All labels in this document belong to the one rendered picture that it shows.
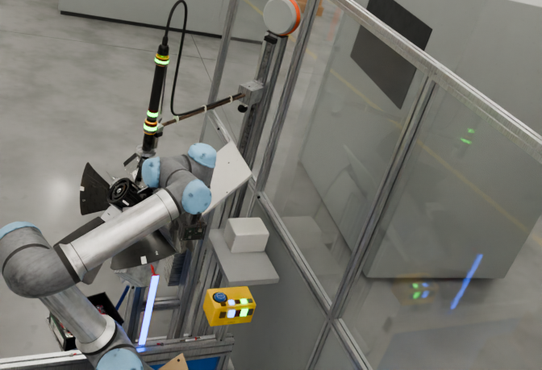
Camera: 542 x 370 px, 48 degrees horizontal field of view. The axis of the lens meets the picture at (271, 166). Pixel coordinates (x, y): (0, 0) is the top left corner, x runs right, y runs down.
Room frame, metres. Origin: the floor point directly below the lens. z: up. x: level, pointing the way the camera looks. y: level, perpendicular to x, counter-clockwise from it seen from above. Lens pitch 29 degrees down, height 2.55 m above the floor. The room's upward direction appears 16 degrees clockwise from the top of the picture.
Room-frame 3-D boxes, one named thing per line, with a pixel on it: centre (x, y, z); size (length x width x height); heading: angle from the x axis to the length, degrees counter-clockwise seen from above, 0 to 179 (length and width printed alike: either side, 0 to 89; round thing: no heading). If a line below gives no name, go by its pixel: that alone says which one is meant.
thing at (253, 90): (2.40, 0.17, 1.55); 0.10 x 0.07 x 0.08; 155
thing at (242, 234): (2.29, 0.03, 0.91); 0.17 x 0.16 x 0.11; 120
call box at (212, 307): (1.67, 0.00, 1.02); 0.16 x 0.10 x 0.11; 120
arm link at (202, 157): (1.38, 0.18, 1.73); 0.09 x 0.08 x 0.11; 132
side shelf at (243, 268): (2.21, 0.02, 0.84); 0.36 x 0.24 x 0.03; 30
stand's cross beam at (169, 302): (2.06, 0.31, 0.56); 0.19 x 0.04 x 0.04; 120
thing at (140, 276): (1.81, 0.39, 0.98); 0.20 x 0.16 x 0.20; 120
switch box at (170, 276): (2.20, 0.26, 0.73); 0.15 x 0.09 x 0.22; 120
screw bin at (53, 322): (1.58, 0.49, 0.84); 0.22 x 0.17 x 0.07; 136
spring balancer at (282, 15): (2.49, 0.13, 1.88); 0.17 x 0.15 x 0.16; 30
